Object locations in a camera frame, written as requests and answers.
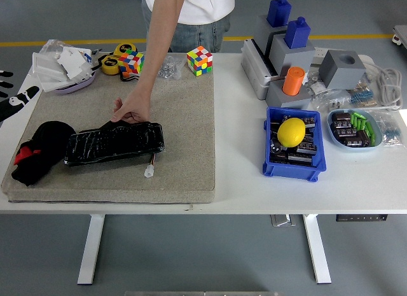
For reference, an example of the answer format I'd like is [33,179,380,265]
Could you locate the black rag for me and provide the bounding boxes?
[11,120,77,187]

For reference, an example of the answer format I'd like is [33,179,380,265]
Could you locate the light blue dish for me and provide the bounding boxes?
[326,108,383,153]

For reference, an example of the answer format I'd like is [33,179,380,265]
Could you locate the white plastic part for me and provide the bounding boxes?
[58,46,90,80]

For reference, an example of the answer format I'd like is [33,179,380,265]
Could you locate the blue plastic bin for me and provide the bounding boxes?
[262,106,328,183]

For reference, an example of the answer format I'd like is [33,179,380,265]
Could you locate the clear bag with plug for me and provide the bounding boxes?
[310,88,352,114]

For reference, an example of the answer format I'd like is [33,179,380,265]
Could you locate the clear plastic bag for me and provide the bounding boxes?
[38,39,96,67]

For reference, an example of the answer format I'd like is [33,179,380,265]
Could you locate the grey-brown mat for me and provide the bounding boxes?
[1,65,217,204]

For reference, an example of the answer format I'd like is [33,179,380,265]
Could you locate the purple tray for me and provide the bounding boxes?
[53,71,97,95]

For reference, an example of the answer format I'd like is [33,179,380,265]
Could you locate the clear bag of nuts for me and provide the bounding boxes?
[158,55,186,81]

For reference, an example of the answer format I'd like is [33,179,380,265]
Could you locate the grey metal bracket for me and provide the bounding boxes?
[270,214,297,228]

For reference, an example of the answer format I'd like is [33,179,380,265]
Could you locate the person's hand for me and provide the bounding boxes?
[111,85,153,124]

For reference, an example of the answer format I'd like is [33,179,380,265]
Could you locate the white cart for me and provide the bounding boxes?
[392,24,407,48]

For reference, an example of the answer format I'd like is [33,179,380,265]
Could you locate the white square plastic lid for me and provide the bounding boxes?
[32,52,68,84]

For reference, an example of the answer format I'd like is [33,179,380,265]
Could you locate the white plug with wires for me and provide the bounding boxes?
[144,153,158,179]

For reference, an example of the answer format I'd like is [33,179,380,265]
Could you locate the orange cylinder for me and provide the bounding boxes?
[282,66,306,96]

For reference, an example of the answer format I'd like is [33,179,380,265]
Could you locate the colourful Rubik's cube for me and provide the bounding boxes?
[186,45,214,77]
[119,50,146,76]

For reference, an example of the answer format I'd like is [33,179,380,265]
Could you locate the person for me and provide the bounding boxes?
[141,0,235,54]

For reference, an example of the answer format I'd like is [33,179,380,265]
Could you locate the yellow lemon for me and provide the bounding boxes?
[277,117,307,148]

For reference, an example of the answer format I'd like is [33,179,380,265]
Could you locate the white table leg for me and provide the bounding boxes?
[77,214,106,286]
[302,214,333,285]

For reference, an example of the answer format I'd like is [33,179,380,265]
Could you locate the white coiled cable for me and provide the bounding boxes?
[362,62,404,111]

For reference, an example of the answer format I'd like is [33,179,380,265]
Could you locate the yellow tape measure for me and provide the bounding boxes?
[113,43,138,59]
[100,55,121,76]

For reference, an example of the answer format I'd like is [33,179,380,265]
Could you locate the blue peg block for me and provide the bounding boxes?
[284,17,312,50]
[266,0,293,27]

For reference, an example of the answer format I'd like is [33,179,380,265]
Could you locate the grey block with round hole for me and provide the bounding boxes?
[319,49,367,90]

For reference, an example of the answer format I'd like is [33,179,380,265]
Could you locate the bag of blue resistors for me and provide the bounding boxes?
[348,82,379,108]
[370,108,405,148]

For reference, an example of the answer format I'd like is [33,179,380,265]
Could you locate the grey block holder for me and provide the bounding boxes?
[268,33,317,76]
[258,14,289,55]
[265,80,312,111]

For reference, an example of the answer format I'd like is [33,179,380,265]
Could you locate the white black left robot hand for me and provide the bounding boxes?
[0,71,41,122]

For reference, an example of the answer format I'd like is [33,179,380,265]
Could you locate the small white connector part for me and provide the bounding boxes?
[305,74,327,95]

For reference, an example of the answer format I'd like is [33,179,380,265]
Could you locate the black desk control panel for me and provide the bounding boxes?
[336,214,389,222]

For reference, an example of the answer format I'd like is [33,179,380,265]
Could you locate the white flat tray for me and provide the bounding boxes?
[40,76,80,93]

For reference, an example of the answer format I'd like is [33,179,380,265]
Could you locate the light grey electrical enclosure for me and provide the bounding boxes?
[240,38,287,101]

